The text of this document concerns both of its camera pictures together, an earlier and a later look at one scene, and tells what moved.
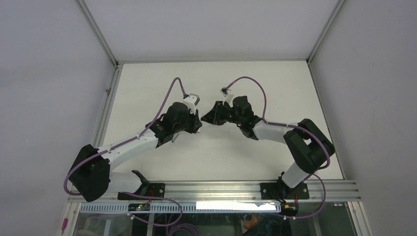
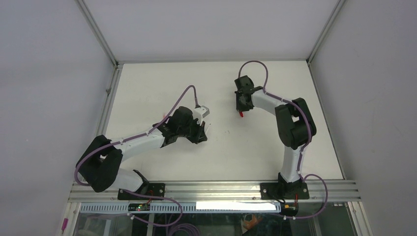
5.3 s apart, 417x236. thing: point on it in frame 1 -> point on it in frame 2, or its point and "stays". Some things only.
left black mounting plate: x=151 y=190 stays
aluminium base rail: x=240 y=191 stays
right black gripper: x=214 y=116 -> x=239 y=107
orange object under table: x=249 y=224 stays
